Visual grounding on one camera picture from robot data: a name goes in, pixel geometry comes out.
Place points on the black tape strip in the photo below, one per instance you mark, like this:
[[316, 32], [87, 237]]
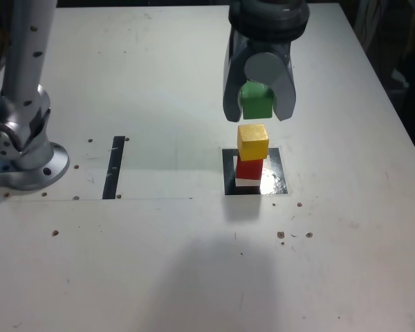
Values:
[[112, 173]]

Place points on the black tape square outline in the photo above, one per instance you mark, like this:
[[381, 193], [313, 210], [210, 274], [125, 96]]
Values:
[[280, 162]]

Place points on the green cube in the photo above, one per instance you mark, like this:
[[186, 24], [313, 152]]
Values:
[[257, 103]]

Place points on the red cube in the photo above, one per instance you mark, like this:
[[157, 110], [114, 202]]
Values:
[[249, 169]]

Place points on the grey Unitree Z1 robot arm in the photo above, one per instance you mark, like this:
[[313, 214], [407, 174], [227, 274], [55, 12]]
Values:
[[24, 52]]

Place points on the yellow cube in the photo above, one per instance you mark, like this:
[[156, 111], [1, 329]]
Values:
[[252, 141]]

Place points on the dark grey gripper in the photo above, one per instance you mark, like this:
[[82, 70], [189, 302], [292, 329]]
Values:
[[266, 45]]

